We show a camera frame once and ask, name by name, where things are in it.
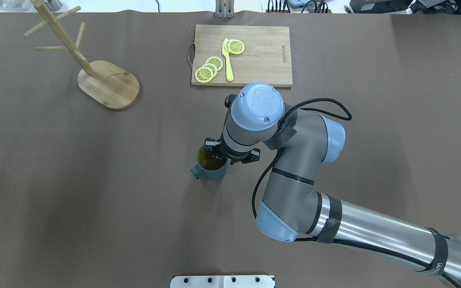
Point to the brown table mat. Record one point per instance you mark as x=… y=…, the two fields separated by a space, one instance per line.
x=92 y=197

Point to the lemon slice end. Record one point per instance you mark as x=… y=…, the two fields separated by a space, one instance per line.
x=203 y=75

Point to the yellow plastic knife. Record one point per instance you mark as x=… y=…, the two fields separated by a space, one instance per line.
x=228 y=66

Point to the teal mug yellow inside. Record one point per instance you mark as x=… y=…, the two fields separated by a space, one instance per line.
x=208 y=166

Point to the lemon slice top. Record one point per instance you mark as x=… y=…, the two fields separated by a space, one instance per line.
x=216 y=61

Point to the aluminium frame post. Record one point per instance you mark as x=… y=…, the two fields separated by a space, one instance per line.
x=224 y=9

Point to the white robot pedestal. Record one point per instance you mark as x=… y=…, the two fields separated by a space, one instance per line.
x=224 y=281

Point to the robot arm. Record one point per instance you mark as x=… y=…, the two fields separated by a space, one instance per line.
x=292 y=211

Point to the steel cup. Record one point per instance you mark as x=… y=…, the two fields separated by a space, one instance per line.
x=53 y=5

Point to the wooden cup rack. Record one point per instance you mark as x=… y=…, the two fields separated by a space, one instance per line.
x=110 y=85

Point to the lemon slice middle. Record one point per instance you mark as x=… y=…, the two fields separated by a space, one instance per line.
x=213 y=68

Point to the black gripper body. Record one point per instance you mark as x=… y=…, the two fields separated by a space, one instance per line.
x=212 y=145

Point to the lemon slice under knife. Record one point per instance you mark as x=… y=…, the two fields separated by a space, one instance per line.
x=234 y=46

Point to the wooden cutting board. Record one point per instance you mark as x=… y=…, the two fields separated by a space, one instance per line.
x=266 y=58

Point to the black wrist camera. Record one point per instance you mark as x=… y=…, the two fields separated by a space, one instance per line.
x=229 y=99

